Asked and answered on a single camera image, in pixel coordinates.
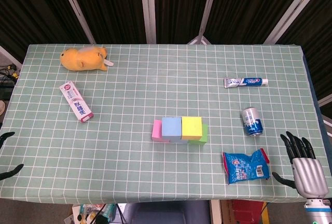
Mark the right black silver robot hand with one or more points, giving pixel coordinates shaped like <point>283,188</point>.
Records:
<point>310,174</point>

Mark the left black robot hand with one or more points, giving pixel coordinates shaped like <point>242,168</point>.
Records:
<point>11,170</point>

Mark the green foam cube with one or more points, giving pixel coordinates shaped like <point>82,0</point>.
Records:
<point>205,133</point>

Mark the yellow foam cube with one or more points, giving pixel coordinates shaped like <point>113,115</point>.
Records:
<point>192,128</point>

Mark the blue foam cube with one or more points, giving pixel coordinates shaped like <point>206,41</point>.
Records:
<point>171,128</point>
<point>179,141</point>

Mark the pink foam cube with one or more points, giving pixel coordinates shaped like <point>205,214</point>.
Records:
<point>156,130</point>

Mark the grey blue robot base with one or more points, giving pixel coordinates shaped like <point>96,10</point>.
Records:
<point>166,213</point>

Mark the blue snack bag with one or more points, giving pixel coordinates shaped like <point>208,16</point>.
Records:
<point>243,168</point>

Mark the red box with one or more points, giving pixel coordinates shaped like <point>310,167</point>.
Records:
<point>246,211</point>

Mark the blue white drink can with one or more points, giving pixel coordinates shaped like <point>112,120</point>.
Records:
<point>252,121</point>

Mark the white pink toothpaste box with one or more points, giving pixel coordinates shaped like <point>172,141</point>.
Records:
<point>75,100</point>

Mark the blue white toothpaste tube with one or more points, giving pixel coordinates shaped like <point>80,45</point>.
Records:
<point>246,82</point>

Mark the green white checked tablecloth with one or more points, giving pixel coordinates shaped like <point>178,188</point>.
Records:
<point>129,169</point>

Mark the yellow plush animal toy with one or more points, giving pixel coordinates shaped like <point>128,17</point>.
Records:
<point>80,59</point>

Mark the dark brown curtain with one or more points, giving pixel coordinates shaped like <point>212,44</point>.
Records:
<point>111,6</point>

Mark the white frame post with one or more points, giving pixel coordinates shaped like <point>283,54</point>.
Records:
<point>147,8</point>
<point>293,8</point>
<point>76,8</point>
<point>210,1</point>

